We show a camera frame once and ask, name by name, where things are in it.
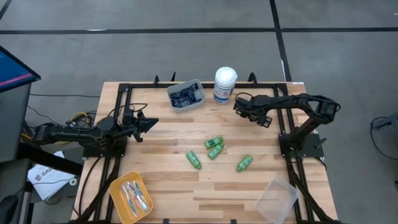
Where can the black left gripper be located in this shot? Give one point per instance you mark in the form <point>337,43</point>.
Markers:
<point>130,124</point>

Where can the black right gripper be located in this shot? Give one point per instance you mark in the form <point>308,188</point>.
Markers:
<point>253,105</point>

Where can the white wipes canister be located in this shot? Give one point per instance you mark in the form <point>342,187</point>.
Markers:
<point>224,85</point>

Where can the small green bottle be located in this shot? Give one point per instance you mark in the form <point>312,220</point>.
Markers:
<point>213,142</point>
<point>215,151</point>
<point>244,163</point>
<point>193,160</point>

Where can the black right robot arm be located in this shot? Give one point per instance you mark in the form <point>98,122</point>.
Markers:
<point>311,102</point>

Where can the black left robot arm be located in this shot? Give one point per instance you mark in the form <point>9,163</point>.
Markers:
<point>68,135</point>

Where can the grey plastic bin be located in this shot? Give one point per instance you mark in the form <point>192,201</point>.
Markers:
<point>200,104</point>

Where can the white sticker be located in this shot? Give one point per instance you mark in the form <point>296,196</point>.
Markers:
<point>298,83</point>

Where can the plastic wrapped toothbrush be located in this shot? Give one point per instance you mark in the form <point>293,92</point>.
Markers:
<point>135,196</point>
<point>140,194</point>
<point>128,199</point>

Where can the yellow plastic tray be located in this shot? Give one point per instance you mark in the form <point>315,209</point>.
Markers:
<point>119,193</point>

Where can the white tape roll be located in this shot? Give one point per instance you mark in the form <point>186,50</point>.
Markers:
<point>70,182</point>

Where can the clear plastic container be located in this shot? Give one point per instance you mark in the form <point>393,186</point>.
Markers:
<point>276,202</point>

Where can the black stand beam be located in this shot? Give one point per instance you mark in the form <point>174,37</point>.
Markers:
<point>46,158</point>

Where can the white paper bag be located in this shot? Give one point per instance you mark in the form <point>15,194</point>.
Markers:
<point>49,186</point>

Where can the grey metal cabinet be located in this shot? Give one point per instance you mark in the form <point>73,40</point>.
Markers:
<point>12,124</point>

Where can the blue screen monitor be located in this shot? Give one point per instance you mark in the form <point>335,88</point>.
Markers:
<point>12,70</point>

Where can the grey metal object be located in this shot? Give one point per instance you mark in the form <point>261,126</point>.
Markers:
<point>390,123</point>

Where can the black rounded object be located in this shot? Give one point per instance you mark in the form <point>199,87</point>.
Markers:
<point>7,208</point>

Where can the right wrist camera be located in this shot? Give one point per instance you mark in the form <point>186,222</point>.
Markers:
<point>265,121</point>

